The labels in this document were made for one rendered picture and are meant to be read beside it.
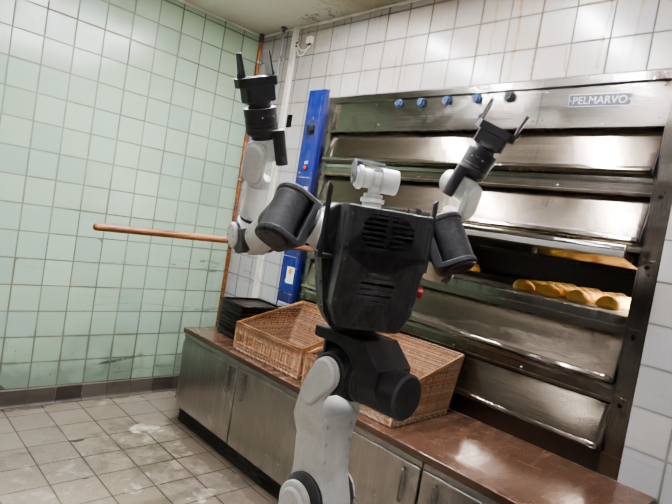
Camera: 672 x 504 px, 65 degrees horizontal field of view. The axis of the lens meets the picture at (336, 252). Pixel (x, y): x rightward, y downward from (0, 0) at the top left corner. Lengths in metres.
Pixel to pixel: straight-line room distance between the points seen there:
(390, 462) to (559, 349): 0.81
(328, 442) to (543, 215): 1.39
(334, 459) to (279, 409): 1.17
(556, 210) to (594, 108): 0.43
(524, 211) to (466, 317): 0.55
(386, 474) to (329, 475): 0.73
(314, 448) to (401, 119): 1.95
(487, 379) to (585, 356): 0.45
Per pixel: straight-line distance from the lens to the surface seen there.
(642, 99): 2.38
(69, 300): 3.57
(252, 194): 1.52
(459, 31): 2.88
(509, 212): 2.45
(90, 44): 3.57
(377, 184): 1.38
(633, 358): 2.26
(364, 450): 2.25
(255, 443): 2.81
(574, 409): 2.36
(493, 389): 2.49
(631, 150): 2.32
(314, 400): 1.39
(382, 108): 3.06
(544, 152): 2.44
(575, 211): 2.35
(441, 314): 2.60
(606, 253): 2.12
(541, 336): 2.37
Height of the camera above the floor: 1.34
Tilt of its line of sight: 3 degrees down
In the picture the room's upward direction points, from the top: 9 degrees clockwise
